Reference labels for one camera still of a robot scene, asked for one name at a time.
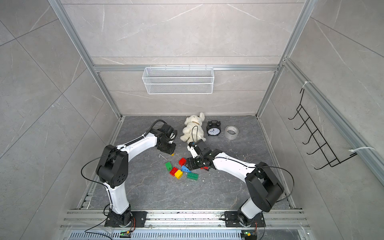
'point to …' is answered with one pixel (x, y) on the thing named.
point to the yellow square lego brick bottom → (178, 174)
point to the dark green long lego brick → (193, 176)
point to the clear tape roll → (231, 132)
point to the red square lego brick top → (182, 161)
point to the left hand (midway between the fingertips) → (173, 148)
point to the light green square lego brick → (168, 166)
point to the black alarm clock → (213, 128)
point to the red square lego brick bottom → (173, 171)
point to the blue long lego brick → (184, 168)
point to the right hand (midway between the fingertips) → (190, 164)
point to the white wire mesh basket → (178, 80)
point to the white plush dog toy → (193, 131)
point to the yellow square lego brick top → (172, 154)
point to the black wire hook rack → (304, 122)
